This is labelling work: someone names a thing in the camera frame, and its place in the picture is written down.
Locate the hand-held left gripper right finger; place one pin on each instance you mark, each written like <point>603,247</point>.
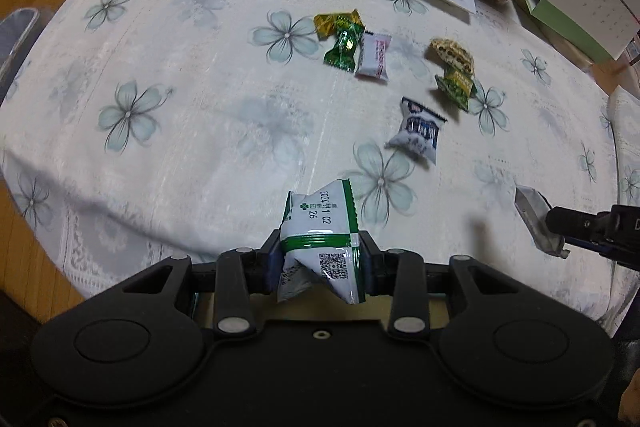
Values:
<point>369,272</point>

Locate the white pink snack packet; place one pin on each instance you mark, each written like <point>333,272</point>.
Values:
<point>372,57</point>

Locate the blue white snack packet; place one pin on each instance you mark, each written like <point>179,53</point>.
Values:
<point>417,129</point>

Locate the floral cloth covered chair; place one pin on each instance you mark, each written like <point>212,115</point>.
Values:
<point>627,187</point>

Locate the grey waste bin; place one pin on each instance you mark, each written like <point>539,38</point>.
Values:
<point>15,47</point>

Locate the white floral tablecloth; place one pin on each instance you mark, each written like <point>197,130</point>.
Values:
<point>200,117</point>

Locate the white green snack packet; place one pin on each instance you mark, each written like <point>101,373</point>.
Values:
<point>320,217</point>

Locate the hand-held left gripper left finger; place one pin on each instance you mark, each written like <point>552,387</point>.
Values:
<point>270,267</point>

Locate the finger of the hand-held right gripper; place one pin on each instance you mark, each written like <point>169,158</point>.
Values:
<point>575,222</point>

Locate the beige mushroom print snack packet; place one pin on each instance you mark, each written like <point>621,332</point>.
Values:
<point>452,52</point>

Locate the green candy packet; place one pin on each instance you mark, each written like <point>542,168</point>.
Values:
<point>342,49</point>

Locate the green pea snack packet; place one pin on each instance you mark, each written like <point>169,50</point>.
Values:
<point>457,88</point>

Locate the silver yellow candy packet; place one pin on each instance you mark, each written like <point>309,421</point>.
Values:
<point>535,217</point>

